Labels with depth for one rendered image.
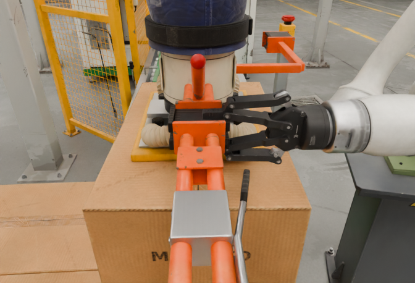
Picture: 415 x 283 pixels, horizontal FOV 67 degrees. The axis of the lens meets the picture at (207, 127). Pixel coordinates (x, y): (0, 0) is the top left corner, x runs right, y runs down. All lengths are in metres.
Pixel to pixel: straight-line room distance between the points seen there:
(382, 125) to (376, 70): 0.22
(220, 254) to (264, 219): 0.28
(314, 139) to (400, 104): 0.15
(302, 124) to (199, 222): 0.27
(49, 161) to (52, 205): 1.11
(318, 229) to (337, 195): 0.34
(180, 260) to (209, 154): 0.17
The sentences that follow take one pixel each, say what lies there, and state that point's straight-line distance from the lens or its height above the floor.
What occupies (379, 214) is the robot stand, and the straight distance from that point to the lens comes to 1.28.
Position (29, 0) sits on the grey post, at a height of 0.82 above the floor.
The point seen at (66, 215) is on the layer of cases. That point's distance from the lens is 1.22.
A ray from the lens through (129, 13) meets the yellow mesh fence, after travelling 2.37.
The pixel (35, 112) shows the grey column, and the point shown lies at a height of 0.46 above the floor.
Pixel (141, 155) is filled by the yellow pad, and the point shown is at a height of 0.97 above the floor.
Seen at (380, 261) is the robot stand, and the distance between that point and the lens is 1.46.
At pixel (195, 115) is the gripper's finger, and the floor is 1.11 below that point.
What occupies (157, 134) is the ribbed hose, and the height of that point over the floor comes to 1.03.
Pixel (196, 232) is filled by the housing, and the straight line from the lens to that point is 0.33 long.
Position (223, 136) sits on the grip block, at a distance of 0.49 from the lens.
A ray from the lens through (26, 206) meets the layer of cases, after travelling 1.33.
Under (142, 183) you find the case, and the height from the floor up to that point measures 0.96.
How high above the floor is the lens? 1.35
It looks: 30 degrees down
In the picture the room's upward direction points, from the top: straight up
